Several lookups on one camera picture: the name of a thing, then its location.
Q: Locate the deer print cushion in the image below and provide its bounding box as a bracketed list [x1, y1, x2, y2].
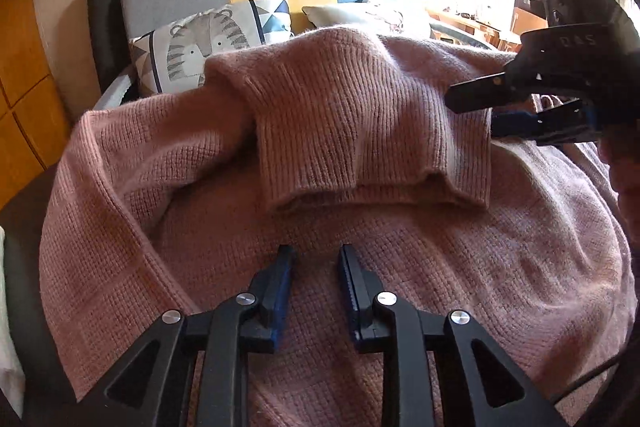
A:
[302, 2, 433, 40]

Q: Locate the black rolled mat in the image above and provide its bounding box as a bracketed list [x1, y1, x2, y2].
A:
[86, 0, 126, 95]

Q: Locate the wooden desk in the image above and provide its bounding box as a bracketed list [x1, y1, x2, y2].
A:
[427, 4, 523, 50]

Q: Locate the white knit cloth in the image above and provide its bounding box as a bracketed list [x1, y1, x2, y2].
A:
[0, 227, 26, 420]

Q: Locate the pink knit sweater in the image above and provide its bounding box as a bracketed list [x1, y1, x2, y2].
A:
[39, 27, 633, 427]

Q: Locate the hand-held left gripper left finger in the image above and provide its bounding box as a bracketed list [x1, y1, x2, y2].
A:
[90, 244, 299, 427]

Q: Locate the wooden panel cabinet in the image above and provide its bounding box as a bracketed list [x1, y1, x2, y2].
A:
[0, 0, 73, 212]

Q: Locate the tiger print cushion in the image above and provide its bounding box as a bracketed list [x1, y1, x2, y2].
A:
[129, 0, 296, 96]

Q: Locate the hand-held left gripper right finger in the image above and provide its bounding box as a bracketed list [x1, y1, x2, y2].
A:
[337, 244, 571, 427]

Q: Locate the black cable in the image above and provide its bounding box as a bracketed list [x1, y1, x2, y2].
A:
[550, 347, 631, 405]

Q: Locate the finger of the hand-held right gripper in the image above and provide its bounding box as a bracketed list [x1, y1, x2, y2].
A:
[491, 101, 601, 145]
[445, 72, 526, 114]

